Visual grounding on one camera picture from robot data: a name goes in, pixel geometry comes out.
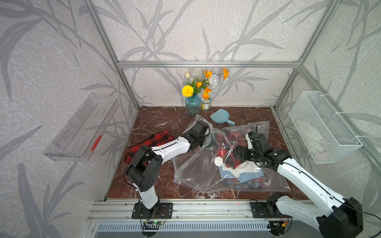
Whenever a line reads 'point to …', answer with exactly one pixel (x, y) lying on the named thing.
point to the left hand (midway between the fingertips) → (219, 142)
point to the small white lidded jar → (206, 104)
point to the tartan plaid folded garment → (234, 184)
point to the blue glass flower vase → (193, 104)
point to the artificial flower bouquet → (196, 86)
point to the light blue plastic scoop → (221, 116)
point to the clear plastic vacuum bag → (197, 168)
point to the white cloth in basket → (314, 138)
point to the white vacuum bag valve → (218, 161)
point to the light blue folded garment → (242, 178)
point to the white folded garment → (244, 167)
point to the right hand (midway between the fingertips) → (239, 151)
